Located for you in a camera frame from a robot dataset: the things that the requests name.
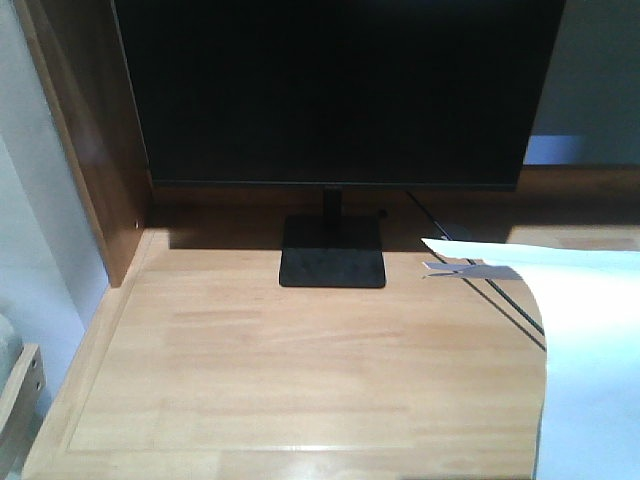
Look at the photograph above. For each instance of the wooden desk side panel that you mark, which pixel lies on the wooden desk side panel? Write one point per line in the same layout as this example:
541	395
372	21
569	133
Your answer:
77	51

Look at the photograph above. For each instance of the white paper sheets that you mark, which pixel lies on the white paper sheets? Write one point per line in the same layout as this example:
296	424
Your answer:
589	304

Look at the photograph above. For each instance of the black computer monitor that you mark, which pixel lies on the black computer monitor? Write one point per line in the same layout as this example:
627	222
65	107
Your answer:
337	94

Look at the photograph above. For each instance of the wooden chair frame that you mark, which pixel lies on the wooden chair frame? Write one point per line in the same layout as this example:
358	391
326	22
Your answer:
19	397

